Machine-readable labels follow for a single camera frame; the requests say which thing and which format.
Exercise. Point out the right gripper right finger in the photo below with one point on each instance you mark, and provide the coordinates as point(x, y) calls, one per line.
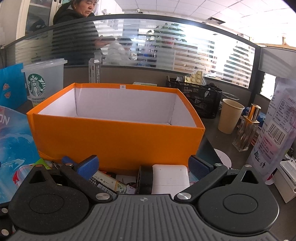
point(198, 167)

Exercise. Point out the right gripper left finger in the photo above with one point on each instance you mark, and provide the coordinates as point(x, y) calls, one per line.
point(86, 169)

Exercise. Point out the white rectangular charger block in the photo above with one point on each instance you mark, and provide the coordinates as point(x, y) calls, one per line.
point(169, 179)

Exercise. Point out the black tape roll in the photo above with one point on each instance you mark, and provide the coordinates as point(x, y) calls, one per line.
point(145, 180)

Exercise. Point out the white round coaster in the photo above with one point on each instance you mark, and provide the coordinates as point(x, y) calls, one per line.
point(224, 158)

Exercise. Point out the orange cardboard box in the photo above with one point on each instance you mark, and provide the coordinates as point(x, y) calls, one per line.
point(124, 125)

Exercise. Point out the gold perfume bottle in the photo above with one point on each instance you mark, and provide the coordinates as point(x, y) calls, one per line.
point(247, 129)

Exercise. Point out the beige paper cup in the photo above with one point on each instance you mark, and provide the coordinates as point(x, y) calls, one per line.
point(230, 114)

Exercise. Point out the black mesh desk organizer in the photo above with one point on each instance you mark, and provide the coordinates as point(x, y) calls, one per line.
point(205, 99)

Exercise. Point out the colourful desk mat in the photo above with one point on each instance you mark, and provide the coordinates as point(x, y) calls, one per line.
point(18, 152)

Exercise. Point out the white printed plastic pouch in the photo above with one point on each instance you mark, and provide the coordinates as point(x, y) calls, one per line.
point(278, 131)

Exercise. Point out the white box at right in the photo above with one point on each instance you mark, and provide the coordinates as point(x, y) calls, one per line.
point(284, 179)

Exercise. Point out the Starbucks plastic cup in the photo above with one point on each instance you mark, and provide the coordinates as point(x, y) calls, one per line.
point(44, 79)

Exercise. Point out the grey pen packaging box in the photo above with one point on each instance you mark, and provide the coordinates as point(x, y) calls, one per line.
point(94, 68)

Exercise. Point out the blue paper bag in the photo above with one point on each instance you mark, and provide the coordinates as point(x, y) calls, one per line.
point(13, 90)

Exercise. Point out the person in black jacket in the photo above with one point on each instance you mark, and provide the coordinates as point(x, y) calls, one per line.
point(78, 42)

